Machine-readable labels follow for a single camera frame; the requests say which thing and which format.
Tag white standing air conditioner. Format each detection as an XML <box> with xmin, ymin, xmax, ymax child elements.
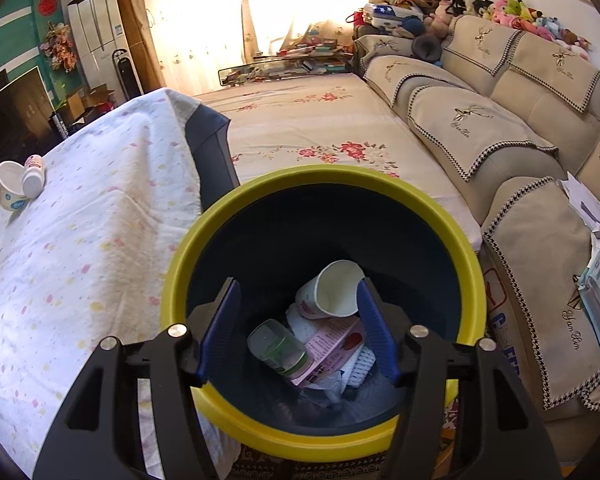
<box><xmin>67</xmin><ymin>0</ymin><xmax>144</xmax><ymax>104</ymax></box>

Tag low shelf with books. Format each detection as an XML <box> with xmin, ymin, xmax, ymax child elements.
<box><xmin>218</xmin><ymin>22</ymin><xmax>354</xmax><ymax>87</ymax></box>

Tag large flat television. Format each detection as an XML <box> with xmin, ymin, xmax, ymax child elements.
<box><xmin>0</xmin><ymin>65</ymin><xmax>62</xmax><ymax>196</ymax></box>

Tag pink strawberry milk carton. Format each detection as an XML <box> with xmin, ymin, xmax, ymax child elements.
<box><xmin>291</xmin><ymin>316</ymin><xmax>365</xmax><ymax>388</ymax></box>

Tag beige sofa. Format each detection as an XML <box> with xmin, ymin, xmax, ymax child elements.
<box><xmin>354</xmin><ymin>15</ymin><xmax>600</xmax><ymax>413</ymax></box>

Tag stuffed toy pile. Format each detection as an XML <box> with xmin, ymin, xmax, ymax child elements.
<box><xmin>347</xmin><ymin>0</ymin><xmax>591</xmax><ymax>60</ymax></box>

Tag artificial flower decoration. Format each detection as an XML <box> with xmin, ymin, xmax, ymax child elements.
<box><xmin>40</xmin><ymin>22</ymin><xmax>78</xmax><ymax>73</ymax></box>

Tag white supplement bottle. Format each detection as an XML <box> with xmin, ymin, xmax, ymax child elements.
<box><xmin>22</xmin><ymin>154</ymin><xmax>46</xmax><ymax>200</ymax></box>

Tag yellow rimmed trash bin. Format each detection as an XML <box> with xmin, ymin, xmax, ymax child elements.
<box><xmin>161</xmin><ymin>165</ymin><xmax>486</xmax><ymax>463</ymax></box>

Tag floral bed sheet platform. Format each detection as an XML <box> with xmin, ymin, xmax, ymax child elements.
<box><xmin>199</xmin><ymin>74</ymin><xmax>482</xmax><ymax>249</ymax></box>

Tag black tower fan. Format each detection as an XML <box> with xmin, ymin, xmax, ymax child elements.
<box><xmin>111</xmin><ymin>49</ymin><xmax>143</xmax><ymax>101</ymax></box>

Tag white dotted tablecloth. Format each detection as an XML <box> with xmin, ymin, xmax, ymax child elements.
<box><xmin>0</xmin><ymin>89</ymin><xmax>232</xmax><ymax>474</ymax></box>

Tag white yogurt cup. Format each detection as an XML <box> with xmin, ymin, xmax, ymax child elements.
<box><xmin>0</xmin><ymin>160</ymin><xmax>28</xmax><ymax>211</ymax></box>

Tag cream curtains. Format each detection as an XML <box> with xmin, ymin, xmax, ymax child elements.
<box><xmin>130</xmin><ymin>0</ymin><xmax>394</xmax><ymax>96</ymax></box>

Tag white strawberry paper cup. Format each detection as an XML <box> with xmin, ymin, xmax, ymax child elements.
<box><xmin>296</xmin><ymin>260</ymin><xmax>365</xmax><ymax>320</ymax></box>

